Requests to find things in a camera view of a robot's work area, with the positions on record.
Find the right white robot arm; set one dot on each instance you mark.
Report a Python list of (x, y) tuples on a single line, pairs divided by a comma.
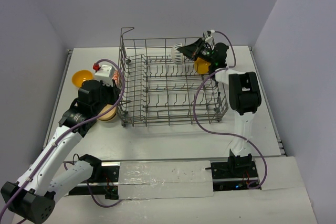
[(244, 93)]

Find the grey wire dish rack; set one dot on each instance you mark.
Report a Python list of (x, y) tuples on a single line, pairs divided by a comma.
[(157, 91)]

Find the clear plastic tape sheet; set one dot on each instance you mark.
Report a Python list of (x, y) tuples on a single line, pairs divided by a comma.
[(161, 180)]

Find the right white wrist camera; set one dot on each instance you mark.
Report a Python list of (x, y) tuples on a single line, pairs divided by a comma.
[(208, 36)]

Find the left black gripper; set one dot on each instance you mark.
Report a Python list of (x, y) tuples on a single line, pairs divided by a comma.
[(109, 93)]

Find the red patterned white bowl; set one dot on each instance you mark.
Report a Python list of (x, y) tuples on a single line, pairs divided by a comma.
[(116, 77)]

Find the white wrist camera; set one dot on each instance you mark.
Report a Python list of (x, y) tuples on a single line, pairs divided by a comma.
[(208, 36), (105, 75)]

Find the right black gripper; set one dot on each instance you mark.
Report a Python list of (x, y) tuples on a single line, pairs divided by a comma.
[(193, 51)]

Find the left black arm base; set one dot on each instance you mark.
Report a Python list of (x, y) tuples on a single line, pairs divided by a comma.
[(105, 184)]

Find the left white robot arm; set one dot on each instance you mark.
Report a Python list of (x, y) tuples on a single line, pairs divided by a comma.
[(34, 195)]

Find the large orange plastic bowl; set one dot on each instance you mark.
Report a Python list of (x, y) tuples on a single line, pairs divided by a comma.
[(201, 66)]

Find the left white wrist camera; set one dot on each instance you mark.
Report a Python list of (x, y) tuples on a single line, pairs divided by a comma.
[(105, 75)]

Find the white striped ceramic bowl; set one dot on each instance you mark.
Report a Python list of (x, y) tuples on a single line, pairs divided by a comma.
[(177, 56)]

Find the tan ceramic bowl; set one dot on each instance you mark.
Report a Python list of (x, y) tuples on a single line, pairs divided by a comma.
[(108, 116)]

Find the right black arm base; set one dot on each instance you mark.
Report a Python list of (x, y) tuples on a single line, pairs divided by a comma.
[(237, 173)]

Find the small orange plastic bowl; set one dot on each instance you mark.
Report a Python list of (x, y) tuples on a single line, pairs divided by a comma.
[(80, 77)]

